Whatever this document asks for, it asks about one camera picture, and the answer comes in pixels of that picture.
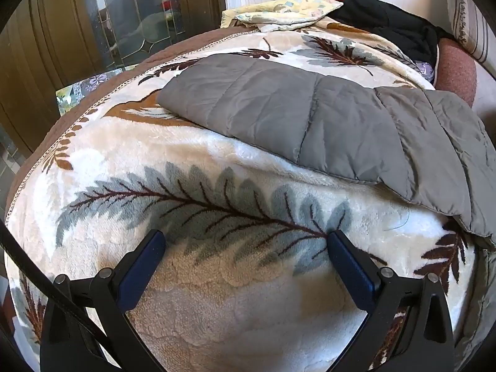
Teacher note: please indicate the pink bolster cushion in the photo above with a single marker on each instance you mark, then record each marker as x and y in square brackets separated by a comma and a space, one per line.
[455, 69]

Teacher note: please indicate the yellow floral cloth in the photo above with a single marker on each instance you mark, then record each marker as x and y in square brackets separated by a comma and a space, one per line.
[279, 11]

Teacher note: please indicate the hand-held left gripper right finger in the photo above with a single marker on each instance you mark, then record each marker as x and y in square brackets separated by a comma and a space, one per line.
[350, 267]

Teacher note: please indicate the purple patterned cloth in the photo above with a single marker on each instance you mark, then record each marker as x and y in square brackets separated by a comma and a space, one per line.
[426, 71]

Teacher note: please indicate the grey puffer jacket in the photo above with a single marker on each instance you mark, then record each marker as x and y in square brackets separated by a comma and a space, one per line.
[310, 116]

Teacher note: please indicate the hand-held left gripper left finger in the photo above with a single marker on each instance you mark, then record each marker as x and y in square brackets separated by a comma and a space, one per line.
[141, 275]

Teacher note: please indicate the floral floor mat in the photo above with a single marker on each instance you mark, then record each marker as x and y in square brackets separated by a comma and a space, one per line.
[77, 89]

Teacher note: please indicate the striped floral cushion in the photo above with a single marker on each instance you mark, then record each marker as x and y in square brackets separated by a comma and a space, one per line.
[465, 19]

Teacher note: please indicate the leaf print fleece blanket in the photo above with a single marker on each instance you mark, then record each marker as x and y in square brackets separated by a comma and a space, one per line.
[217, 155]

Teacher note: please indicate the black garment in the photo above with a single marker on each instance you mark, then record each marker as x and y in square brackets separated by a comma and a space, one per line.
[387, 19]

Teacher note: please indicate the brown mattress edge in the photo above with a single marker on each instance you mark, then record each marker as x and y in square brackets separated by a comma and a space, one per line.
[166, 52]

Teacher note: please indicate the wooden door with leaded glass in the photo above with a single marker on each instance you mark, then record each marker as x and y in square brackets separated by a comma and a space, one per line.
[46, 46]

